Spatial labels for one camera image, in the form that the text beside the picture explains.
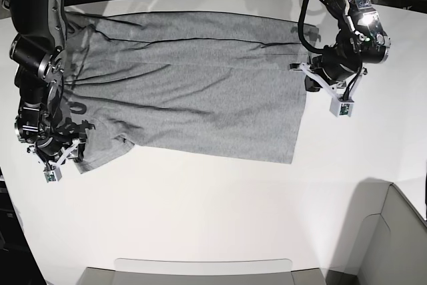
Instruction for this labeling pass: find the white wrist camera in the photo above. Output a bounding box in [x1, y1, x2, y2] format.
[290, 63, 367, 117]
[27, 142, 77, 183]

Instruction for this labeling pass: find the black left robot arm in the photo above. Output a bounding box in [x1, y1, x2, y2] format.
[298, 0, 391, 99]

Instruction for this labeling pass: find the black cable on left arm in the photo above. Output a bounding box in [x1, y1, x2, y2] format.
[298, 0, 330, 54]

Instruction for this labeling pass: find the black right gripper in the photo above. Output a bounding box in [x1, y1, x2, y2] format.
[35, 134, 85, 162]

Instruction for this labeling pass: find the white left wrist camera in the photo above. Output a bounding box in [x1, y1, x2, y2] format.
[290, 63, 367, 117]

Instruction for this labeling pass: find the grey T-shirt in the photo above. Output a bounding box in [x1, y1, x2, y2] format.
[64, 11, 308, 173]

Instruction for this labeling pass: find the grey bin at right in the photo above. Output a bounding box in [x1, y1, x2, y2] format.
[358, 184, 426, 285]

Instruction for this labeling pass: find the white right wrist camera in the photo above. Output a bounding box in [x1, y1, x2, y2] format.
[27, 142, 77, 183]

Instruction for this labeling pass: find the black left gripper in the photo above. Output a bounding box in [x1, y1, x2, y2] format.
[308, 44, 363, 93]

